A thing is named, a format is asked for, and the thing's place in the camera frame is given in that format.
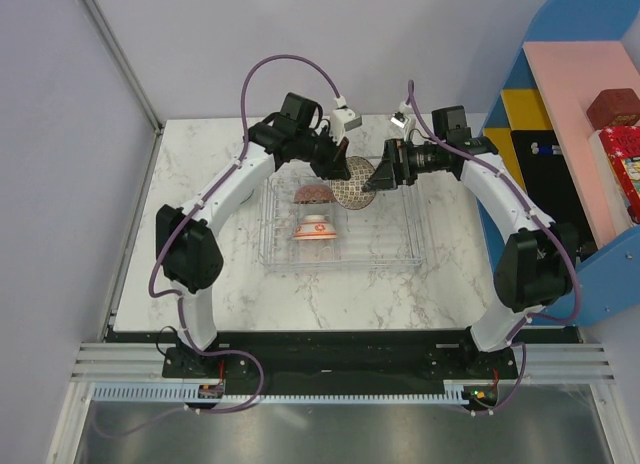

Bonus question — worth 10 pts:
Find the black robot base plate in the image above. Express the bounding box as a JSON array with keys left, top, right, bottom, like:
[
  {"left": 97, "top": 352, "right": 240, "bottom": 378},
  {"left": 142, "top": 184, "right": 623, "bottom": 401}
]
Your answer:
[{"left": 161, "top": 327, "right": 584, "bottom": 391}]

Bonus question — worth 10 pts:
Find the aluminium corner post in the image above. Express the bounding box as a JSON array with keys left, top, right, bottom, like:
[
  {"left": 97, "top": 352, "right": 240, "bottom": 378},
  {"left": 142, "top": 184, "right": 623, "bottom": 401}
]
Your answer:
[{"left": 69, "top": 0, "right": 164, "bottom": 135}]

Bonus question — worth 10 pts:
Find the aluminium rail frame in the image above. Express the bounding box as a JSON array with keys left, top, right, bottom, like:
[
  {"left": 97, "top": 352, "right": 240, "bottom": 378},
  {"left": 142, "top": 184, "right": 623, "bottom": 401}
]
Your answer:
[{"left": 47, "top": 329, "right": 639, "bottom": 463}]

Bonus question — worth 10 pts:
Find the pale green glazed bowl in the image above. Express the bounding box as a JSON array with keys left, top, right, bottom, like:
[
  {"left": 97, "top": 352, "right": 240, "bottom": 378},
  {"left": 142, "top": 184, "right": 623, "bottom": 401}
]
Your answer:
[{"left": 240, "top": 191, "right": 255, "bottom": 205}]

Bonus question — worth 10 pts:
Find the white slotted cable duct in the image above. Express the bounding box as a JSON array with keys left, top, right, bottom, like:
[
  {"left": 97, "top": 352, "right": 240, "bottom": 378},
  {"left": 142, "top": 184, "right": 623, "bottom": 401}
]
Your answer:
[{"left": 91, "top": 381, "right": 497, "bottom": 405}]

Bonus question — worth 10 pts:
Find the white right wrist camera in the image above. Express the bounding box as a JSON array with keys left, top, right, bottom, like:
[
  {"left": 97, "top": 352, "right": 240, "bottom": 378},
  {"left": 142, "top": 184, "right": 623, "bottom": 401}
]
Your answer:
[{"left": 390, "top": 101, "right": 416, "bottom": 139}]

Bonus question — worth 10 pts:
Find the black board with markers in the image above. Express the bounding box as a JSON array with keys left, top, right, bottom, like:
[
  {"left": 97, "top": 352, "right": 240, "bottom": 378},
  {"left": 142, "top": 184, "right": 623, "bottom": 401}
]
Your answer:
[{"left": 511, "top": 130, "right": 597, "bottom": 261}]

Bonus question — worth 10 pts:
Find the orange white floral bowl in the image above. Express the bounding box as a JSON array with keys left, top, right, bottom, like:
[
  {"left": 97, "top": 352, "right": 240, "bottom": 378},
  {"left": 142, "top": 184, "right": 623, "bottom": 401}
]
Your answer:
[{"left": 292, "top": 214, "right": 337, "bottom": 241}]

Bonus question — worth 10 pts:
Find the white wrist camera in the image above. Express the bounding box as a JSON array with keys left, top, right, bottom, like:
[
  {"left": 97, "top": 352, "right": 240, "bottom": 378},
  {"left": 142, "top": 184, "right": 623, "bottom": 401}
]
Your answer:
[
  {"left": 329, "top": 96, "right": 362, "bottom": 144},
  {"left": 390, "top": 101, "right": 416, "bottom": 139}
]

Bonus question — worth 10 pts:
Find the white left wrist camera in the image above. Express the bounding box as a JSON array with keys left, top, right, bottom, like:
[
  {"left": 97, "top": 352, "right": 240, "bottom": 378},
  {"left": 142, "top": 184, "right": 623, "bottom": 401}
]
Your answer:
[{"left": 329, "top": 96, "right": 362, "bottom": 144}]

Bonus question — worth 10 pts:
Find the dark red box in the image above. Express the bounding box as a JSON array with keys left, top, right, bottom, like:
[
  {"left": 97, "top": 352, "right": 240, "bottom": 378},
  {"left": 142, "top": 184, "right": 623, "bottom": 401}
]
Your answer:
[{"left": 586, "top": 88, "right": 639, "bottom": 130}]

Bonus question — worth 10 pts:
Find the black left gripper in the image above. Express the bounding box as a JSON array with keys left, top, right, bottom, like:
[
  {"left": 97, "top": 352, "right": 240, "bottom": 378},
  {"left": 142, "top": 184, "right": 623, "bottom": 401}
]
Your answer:
[{"left": 296, "top": 126, "right": 351, "bottom": 182}]

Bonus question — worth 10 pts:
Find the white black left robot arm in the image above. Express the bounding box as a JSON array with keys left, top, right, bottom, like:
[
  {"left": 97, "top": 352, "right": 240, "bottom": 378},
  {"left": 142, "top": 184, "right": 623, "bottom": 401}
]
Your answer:
[{"left": 152, "top": 93, "right": 362, "bottom": 377}]

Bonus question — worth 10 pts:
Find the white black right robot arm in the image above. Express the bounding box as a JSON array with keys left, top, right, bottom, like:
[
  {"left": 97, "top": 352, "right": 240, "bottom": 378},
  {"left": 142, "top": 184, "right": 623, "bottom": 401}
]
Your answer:
[{"left": 362, "top": 103, "right": 580, "bottom": 378}]

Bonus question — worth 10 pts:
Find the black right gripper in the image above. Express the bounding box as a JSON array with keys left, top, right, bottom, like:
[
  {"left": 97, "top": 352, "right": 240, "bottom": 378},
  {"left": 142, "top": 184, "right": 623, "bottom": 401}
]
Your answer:
[{"left": 363, "top": 138, "right": 446, "bottom": 193}]

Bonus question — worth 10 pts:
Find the red christmas tin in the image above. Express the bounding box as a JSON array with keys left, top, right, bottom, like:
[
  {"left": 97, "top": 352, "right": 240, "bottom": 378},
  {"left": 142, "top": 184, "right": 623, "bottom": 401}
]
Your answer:
[{"left": 599, "top": 126, "right": 639, "bottom": 221}]

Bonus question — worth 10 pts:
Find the brown lattice pattern bowl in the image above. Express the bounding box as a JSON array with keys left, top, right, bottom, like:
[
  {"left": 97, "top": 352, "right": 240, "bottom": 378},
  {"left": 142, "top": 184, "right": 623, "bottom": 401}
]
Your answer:
[{"left": 330, "top": 156, "right": 376, "bottom": 211}]

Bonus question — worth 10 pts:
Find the clear wire dish rack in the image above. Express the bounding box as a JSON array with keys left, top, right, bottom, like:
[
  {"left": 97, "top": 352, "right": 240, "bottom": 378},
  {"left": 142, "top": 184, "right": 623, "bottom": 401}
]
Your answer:
[{"left": 259, "top": 163, "right": 425, "bottom": 272}]

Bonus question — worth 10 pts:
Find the blue toy shelf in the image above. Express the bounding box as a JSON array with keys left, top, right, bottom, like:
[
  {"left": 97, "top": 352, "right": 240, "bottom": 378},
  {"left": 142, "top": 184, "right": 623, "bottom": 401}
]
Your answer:
[{"left": 483, "top": 0, "right": 639, "bottom": 327}]

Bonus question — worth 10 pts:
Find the red floral pattern bowl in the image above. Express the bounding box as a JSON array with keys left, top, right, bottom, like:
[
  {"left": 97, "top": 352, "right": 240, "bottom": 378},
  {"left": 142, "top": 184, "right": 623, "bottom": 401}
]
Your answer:
[{"left": 293, "top": 184, "right": 336, "bottom": 205}]

